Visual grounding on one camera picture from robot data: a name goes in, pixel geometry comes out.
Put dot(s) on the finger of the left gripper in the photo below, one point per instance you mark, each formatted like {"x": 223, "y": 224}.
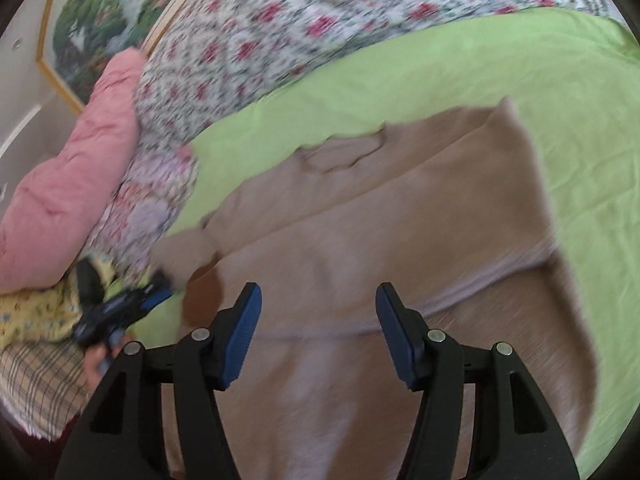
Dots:
{"x": 158, "y": 282}
{"x": 153, "y": 297}

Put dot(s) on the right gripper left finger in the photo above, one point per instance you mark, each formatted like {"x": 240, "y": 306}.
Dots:
{"x": 232, "y": 331}

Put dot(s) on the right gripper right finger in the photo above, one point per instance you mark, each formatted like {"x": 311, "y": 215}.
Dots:
{"x": 404, "y": 332}

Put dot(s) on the beige knit sweater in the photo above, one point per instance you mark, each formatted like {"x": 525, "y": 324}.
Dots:
{"x": 451, "y": 210}

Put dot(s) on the person's left hand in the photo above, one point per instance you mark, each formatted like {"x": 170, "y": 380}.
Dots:
{"x": 97, "y": 359}

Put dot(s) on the yellow patterned baby blanket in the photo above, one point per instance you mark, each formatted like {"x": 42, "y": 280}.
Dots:
{"x": 49, "y": 315}

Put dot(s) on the plaid checkered cloth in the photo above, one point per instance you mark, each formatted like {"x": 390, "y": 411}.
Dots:
{"x": 43, "y": 387}

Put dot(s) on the pink padded quilt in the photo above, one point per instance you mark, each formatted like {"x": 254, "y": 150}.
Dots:
{"x": 55, "y": 207}

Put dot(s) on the pastel floral pillow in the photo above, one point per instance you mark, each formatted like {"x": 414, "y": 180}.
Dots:
{"x": 153, "y": 192}

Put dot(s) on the white door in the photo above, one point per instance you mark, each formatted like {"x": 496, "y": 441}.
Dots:
{"x": 35, "y": 119}

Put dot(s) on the floral rose quilt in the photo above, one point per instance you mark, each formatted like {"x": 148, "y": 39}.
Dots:
{"x": 218, "y": 56}

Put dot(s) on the framed landscape painting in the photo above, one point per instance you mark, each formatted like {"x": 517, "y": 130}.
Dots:
{"x": 77, "y": 38}

